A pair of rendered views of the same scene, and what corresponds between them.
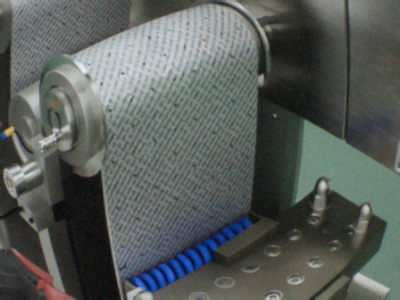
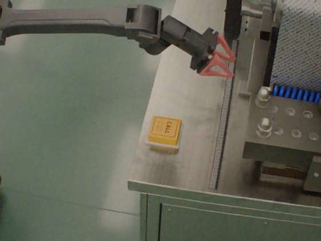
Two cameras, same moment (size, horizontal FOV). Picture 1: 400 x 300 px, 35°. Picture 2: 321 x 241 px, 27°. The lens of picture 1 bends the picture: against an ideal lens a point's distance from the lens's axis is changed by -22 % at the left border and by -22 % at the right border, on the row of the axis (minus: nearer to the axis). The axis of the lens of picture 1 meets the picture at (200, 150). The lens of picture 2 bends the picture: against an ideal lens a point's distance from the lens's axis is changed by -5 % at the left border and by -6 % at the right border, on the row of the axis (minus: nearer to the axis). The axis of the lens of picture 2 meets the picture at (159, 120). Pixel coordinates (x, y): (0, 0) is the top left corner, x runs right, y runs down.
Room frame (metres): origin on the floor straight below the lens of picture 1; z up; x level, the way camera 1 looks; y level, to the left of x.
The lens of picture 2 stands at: (-0.28, -0.72, 2.18)
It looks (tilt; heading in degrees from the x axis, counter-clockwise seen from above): 47 degrees down; 54
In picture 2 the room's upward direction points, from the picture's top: 3 degrees clockwise
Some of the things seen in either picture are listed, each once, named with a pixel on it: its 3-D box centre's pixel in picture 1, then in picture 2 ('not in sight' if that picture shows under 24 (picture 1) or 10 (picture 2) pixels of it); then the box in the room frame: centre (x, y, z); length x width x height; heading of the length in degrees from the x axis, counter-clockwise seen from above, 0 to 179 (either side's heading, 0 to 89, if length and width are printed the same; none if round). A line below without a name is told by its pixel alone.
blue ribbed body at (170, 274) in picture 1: (195, 259); (313, 98); (0.70, 0.00, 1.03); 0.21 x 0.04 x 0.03; 136
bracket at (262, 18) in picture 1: (247, 14); not in sight; (0.89, -0.06, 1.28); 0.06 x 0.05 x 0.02; 136
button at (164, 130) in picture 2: not in sight; (164, 130); (0.39, 0.19, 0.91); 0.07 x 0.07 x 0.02; 46
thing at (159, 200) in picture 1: (183, 195); (320, 66); (0.72, 0.02, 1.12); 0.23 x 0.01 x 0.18; 136
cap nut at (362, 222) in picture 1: (364, 214); not in sight; (0.75, -0.24, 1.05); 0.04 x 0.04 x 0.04
